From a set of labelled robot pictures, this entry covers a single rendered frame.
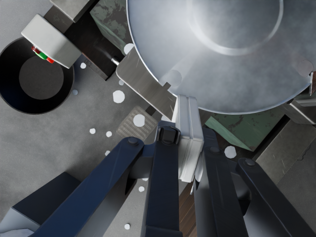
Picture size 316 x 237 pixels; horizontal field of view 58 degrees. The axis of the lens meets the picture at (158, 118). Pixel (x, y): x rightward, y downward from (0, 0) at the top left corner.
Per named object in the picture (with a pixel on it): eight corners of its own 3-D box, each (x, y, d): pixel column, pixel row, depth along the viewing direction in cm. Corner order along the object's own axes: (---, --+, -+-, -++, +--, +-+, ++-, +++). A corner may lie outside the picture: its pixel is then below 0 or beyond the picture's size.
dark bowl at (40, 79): (46, 130, 115) (39, 130, 108) (-12, 81, 114) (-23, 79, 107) (94, 73, 115) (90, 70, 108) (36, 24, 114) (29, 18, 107)
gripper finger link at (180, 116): (179, 181, 17) (167, 179, 17) (178, 129, 23) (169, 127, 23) (191, 138, 16) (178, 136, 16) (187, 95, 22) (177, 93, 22)
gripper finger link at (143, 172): (170, 187, 15) (114, 177, 15) (171, 141, 20) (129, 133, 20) (176, 164, 15) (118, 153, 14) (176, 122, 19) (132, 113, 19)
